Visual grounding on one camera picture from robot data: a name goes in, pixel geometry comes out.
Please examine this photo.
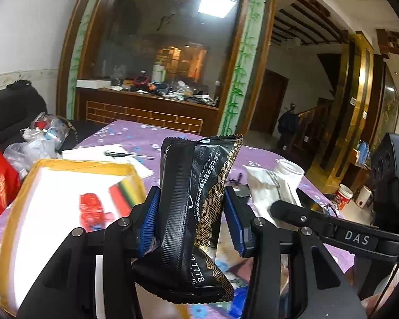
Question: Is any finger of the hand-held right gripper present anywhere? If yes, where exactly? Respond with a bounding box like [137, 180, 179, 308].
[270, 200, 333, 240]

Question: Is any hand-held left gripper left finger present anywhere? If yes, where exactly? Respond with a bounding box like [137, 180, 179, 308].
[16, 186, 162, 319]

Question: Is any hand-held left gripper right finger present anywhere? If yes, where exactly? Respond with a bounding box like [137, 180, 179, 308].
[223, 185, 368, 319]

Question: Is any black gold snack packet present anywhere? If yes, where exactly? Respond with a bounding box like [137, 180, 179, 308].
[132, 134, 244, 304]

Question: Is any yellow cardboard box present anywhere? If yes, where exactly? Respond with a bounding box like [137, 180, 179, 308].
[0, 159, 147, 319]

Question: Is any red soft packet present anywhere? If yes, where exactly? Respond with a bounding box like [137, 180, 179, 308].
[79, 192, 115, 232]

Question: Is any rainbow striped pack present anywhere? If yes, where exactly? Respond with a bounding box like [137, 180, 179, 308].
[109, 177, 144, 217]

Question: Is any white plastic jar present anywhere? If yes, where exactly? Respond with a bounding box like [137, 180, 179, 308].
[276, 159, 305, 187]

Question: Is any black pen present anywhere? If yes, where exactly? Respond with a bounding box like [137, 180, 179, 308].
[104, 151, 155, 160]

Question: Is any purple floral tablecloth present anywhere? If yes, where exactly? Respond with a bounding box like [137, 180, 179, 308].
[0, 120, 356, 319]

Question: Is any white paper sheet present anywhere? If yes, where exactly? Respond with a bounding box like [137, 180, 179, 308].
[61, 144, 153, 178]

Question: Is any wooden counter cabinet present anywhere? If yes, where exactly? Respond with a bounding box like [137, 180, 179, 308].
[76, 86, 220, 136]

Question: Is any brown wooden door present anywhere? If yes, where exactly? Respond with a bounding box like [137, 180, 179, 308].
[249, 68, 290, 137]

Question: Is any clear bag with colourful items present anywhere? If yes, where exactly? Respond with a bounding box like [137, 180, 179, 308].
[30, 111, 70, 150]

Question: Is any white plastic bag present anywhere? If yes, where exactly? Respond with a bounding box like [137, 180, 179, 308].
[3, 128, 62, 177]

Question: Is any white flat box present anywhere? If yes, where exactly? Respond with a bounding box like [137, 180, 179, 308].
[76, 78, 112, 90]

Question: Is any red gift bag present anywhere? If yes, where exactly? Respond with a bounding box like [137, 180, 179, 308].
[0, 135, 22, 223]

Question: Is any black sofa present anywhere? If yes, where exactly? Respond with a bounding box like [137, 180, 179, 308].
[0, 80, 97, 160]

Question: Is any arched glass window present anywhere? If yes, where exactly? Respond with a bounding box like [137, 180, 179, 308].
[56, 0, 280, 137]

